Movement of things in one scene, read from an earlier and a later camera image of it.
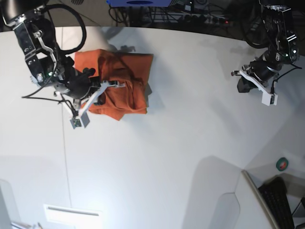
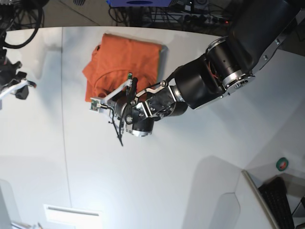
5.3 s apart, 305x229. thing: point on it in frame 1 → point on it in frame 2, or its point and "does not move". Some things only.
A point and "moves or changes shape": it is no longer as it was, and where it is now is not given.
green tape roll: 282,163 does not move
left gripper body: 83,89 → 10,80
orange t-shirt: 134,69 moves or changes shape
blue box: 139,3 does not move
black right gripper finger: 244,85 → 133,94
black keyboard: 274,192 does not move
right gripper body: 257,75 → 117,109
